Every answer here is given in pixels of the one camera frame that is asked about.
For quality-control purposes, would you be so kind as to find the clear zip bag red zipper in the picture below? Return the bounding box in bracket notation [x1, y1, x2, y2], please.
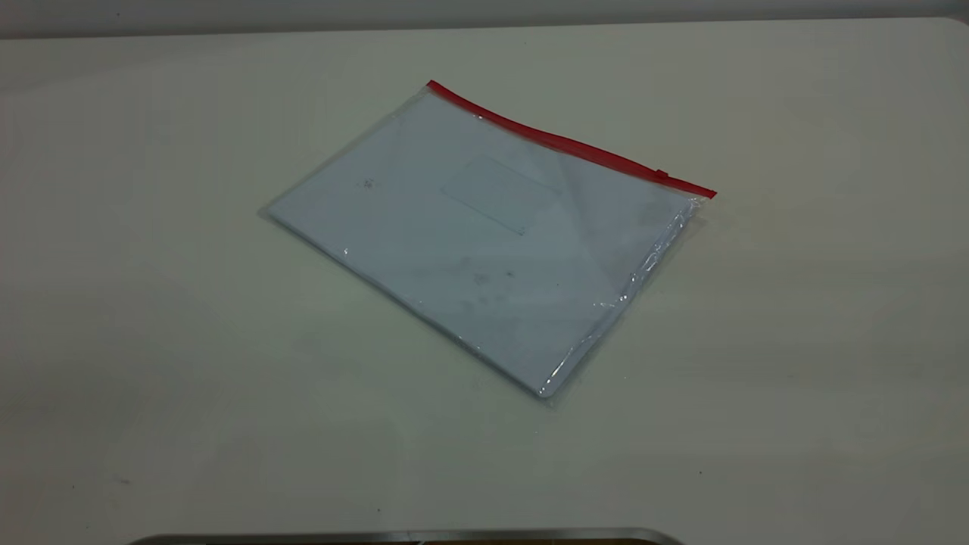
[261, 79, 718, 403]

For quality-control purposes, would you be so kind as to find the silver metal edge bar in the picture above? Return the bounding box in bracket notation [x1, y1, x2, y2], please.
[125, 528, 686, 545]

